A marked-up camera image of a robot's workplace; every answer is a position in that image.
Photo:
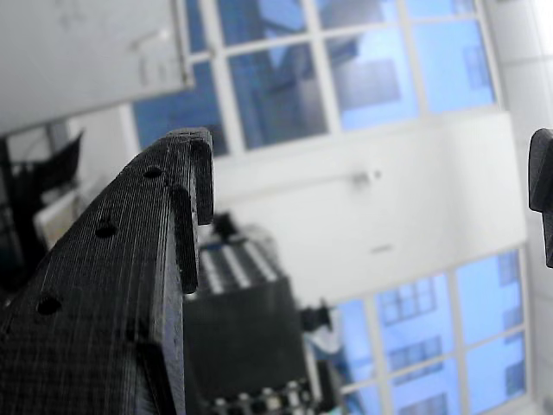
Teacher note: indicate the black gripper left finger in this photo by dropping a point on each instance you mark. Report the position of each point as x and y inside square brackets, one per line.
[108, 281]

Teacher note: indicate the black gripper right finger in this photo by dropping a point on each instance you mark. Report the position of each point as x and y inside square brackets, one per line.
[543, 194]

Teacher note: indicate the black tool drawer cabinet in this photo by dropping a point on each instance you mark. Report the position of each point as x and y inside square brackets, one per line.
[242, 337]

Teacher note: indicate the white-framed glass window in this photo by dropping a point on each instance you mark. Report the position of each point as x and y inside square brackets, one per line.
[367, 73]
[432, 346]

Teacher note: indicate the white whiteboard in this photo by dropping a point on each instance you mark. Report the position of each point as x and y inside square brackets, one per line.
[78, 52]

